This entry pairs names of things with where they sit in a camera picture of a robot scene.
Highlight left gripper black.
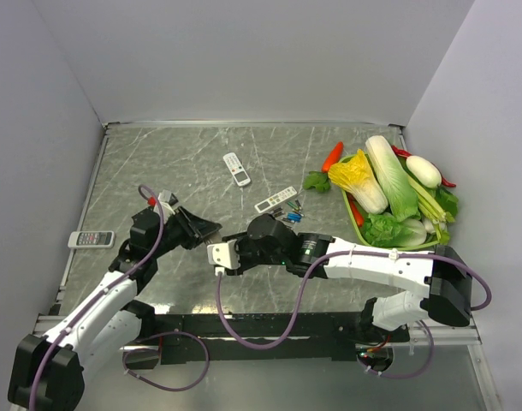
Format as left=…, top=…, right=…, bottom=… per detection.
left=150, top=205, right=222, bottom=259

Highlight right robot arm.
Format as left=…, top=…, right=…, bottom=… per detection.
left=208, top=214, right=472, bottom=341

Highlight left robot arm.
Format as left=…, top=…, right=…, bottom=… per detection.
left=8, top=206, right=222, bottom=410

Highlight white remote middle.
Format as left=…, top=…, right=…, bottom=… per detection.
left=254, top=186, right=298, bottom=214

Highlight white remote far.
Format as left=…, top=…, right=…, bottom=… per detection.
left=222, top=152, right=252, bottom=188

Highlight white grey remote left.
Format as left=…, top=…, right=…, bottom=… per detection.
left=68, top=231, right=116, bottom=250

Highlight black battery left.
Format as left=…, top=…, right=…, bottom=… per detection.
left=270, top=207, right=283, bottom=216

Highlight blue battery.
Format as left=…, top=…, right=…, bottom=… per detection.
left=288, top=212, right=302, bottom=222

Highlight green battery upper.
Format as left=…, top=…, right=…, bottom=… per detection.
left=287, top=201, right=300, bottom=211

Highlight green leaf by carrot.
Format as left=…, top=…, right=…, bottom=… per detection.
left=303, top=171, right=330, bottom=193

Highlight green plastic tray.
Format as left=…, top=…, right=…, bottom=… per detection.
left=329, top=149, right=445, bottom=250

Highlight red pepper in tray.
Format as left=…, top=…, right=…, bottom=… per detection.
left=347, top=194, right=365, bottom=228

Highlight green lettuce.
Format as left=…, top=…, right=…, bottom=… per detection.
left=360, top=214, right=412, bottom=247

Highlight orange carrot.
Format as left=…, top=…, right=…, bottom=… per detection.
left=321, top=141, right=344, bottom=173

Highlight yellow napa cabbage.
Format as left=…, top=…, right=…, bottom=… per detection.
left=329, top=149, right=389, bottom=214

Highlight green napa cabbage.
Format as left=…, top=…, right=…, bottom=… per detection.
left=365, top=135, right=420, bottom=222

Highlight bok choy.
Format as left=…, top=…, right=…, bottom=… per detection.
left=399, top=217, right=449, bottom=247

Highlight celery stalks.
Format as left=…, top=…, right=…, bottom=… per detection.
left=407, top=176, right=455, bottom=223

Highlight white eggplant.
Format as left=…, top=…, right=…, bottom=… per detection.
left=406, top=155, right=442, bottom=188

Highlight red chili pepper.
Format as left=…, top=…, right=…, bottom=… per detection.
left=391, top=144, right=457, bottom=188

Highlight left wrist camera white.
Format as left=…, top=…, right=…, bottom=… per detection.
left=147, top=189, right=178, bottom=216

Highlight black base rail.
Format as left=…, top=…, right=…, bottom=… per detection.
left=132, top=312, right=412, bottom=365

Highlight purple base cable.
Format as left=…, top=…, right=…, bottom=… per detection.
left=122, top=331, right=211, bottom=394

